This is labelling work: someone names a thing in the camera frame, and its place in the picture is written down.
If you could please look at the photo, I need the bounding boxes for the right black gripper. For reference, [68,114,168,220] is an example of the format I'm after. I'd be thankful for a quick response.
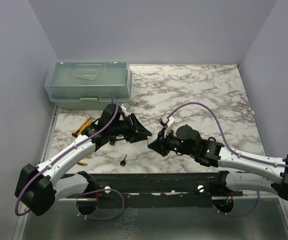
[148,126,196,157]

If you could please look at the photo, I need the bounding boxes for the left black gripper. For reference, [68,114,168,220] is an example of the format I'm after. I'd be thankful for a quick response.
[110,113,152,144]

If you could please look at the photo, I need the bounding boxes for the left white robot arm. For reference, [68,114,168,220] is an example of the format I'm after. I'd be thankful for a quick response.
[14,103,152,217]

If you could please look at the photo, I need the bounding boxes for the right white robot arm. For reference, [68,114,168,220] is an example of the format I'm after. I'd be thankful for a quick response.
[148,125,288,201]

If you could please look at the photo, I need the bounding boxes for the black head key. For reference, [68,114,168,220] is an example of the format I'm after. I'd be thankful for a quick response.
[120,154,127,167]

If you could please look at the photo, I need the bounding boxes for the yellow utility knife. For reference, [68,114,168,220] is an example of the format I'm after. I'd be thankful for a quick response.
[71,117,93,138]

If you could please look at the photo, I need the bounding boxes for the green translucent plastic toolbox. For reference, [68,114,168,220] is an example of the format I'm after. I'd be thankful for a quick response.
[45,60,132,110]

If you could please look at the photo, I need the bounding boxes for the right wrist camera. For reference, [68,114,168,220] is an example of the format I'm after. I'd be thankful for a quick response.
[159,116,175,137]

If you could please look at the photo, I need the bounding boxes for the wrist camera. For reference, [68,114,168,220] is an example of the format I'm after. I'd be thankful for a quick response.
[159,116,175,137]
[120,102,130,112]

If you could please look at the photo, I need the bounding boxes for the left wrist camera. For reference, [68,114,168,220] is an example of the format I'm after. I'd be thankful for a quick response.
[120,102,130,112]

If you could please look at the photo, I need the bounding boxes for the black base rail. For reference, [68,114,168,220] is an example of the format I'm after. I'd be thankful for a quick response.
[56,171,242,209]

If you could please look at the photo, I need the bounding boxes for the yellow handled pliers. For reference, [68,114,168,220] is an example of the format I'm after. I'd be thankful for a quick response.
[77,155,91,166]

